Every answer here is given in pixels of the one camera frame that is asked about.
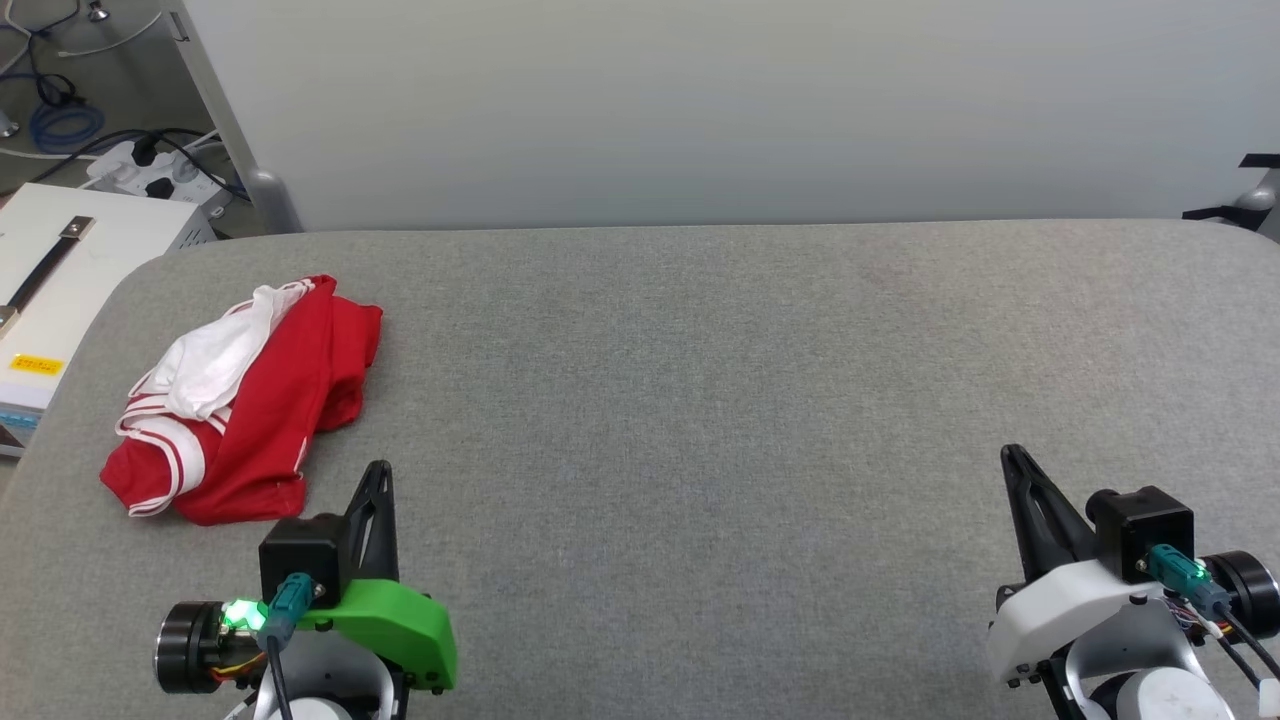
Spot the white power strip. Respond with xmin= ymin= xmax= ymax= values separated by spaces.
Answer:
xmin=84 ymin=137 xmax=233 ymax=217

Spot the red white basketball jersey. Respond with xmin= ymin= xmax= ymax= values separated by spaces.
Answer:
xmin=99 ymin=275 xmax=384 ymax=527

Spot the grey partition leg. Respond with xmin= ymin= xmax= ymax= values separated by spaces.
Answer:
xmin=163 ymin=0 xmax=304 ymax=237

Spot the black power cable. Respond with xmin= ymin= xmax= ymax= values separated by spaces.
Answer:
xmin=40 ymin=127 xmax=253 ymax=203

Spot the white metal equipment box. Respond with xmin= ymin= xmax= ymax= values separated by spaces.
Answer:
xmin=0 ymin=182 xmax=217 ymax=458

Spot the black cable teal connector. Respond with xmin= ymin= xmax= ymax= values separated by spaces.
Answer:
xmin=1147 ymin=544 xmax=1280 ymax=691
xmin=261 ymin=572 xmax=314 ymax=720

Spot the left black cable teal connector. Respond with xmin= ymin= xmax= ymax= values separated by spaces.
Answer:
xmin=261 ymin=572 xmax=314 ymax=720

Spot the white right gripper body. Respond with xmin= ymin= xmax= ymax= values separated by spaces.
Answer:
xmin=984 ymin=557 xmax=1173 ymax=687

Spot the right black cable teal connector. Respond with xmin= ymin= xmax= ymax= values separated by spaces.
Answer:
xmin=1147 ymin=544 xmax=1280 ymax=691

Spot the black strap handle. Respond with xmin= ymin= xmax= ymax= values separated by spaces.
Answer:
xmin=0 ymin=215 xmax=97 ymax=332

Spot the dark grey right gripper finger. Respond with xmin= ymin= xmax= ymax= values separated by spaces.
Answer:
xmin=999 ymin=442 xmax=1100 ymax=584

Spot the blue coiled cable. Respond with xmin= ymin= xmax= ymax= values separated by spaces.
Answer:
xmin=27 ymin=99 xmax=107 ymax=154

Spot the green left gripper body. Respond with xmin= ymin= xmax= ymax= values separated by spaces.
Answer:
xmin=296 ymin=577 xmax=460 ymax=694

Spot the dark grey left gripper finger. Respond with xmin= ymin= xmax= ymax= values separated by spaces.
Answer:
xmin=344 ymin=459 xmax=400 ymax=585

